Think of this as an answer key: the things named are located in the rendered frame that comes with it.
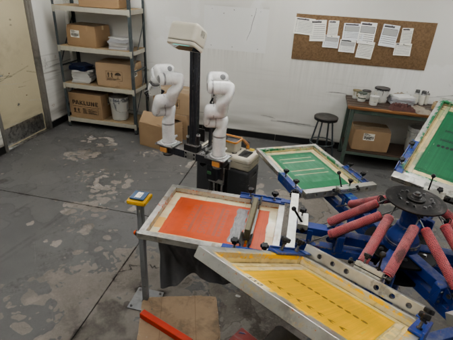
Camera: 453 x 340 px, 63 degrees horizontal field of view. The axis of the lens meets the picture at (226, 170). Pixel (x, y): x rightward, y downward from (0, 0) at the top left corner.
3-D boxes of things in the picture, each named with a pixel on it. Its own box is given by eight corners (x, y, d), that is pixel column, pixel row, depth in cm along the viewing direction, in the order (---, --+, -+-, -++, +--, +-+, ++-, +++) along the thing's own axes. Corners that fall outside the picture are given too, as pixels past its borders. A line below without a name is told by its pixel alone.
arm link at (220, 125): (228, 138, 256) (229, 117, 249) (209, 138, 255) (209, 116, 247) (226, 133, 265) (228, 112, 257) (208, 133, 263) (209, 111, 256)
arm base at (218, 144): (216, 149, 277) (218, 130, 270) (231, 153, 272) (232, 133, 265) (206, 156, 264) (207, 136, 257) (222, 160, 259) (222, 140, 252)
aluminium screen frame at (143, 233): (137, 238, 207) (136, 233, 205) (172, 188, 258) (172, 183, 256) (276, 264, 194) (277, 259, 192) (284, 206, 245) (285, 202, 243)
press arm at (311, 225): (295, 232, 213) (296, 225, 211) (296, 227, 219) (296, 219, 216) (325, 237, 211) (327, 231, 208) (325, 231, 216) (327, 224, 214)
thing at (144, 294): (127, 307, 281) (116, 202, 238) (139, 287, 301) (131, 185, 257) (154, 314, 278) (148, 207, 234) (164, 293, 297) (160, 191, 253)
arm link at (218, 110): (236, 96, 225) (205, 95, 222) (229, 130, 257) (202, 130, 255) (234, 78, 231) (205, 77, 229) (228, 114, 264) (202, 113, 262)
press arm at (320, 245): (187, 231, 231) (187, 223, 228) (189, 225, 236) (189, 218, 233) (394, 268, 210) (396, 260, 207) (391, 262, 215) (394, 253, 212)
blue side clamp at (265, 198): (238, 204, 247) (239, 195, 244) (240, 200, 251) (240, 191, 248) (283, 211, 242) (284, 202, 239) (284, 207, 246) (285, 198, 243)
